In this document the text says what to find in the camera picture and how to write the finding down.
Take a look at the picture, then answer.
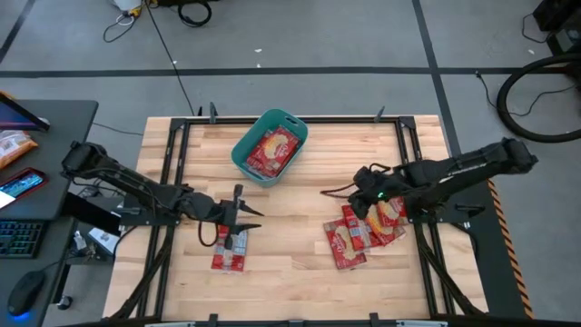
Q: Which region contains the black backlit keyboard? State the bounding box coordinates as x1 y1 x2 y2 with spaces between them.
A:
0 219 49 260

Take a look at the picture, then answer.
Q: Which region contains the left gripper cable loop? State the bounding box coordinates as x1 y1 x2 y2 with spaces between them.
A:
197 220 220 249

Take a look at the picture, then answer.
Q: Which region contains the laptop screen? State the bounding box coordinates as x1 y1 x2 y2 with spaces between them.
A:
0 89 52 134

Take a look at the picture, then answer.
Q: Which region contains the teal plastic basket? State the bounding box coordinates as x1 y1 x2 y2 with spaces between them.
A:
230 107 310 189

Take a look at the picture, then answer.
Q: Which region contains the black computer mouse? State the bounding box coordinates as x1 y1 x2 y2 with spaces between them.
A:
6 270 47 318

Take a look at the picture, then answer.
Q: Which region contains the red popcorn bag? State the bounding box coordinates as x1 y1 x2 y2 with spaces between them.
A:
365 203 408 248
322 218 368 272
376 195 410 228
211 224 250 274
243 152 274 180
257 125 301 178
340 203 383 253

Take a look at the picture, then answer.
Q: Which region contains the thin black floor cable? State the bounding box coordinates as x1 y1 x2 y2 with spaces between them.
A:
474 69 578 118

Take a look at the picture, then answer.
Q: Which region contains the black metal table frame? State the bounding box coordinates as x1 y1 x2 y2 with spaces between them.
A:
108 102 489 327

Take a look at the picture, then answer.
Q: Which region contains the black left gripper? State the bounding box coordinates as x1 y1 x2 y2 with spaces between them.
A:
188 183 266 250

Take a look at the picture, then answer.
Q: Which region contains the black hazard-striped base plate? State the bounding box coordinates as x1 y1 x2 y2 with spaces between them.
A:
447 179 536 320

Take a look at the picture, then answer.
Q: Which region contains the large black hoop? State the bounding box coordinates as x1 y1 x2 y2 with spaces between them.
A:
495 53 581 144

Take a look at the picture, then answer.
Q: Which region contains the black desk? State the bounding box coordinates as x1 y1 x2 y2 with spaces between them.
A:
0 98 100 327

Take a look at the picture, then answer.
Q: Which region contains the coiled black cable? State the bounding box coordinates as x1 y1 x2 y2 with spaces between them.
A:
176 0 213 28

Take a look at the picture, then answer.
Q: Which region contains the long black floor cable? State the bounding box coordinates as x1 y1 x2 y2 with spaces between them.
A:
143 0 197 117

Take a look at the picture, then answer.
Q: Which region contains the black equipment case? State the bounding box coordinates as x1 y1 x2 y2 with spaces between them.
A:
532 0 581 56

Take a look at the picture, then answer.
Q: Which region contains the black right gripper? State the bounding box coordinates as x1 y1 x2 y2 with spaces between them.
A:
348 163 410 221

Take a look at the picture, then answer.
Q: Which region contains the thin looped floor cable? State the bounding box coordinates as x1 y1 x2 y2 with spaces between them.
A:
102 12 138 45

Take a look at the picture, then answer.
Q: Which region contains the small white box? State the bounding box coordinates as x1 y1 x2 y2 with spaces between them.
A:
85 226 121 256

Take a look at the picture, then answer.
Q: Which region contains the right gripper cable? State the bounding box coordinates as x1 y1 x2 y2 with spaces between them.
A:
319 180 360 200

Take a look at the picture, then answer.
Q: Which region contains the phone in red case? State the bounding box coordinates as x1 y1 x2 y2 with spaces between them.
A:
0 167 50 211

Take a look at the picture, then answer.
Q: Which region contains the orange snack bag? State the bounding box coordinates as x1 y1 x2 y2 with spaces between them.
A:
0 129 39 171

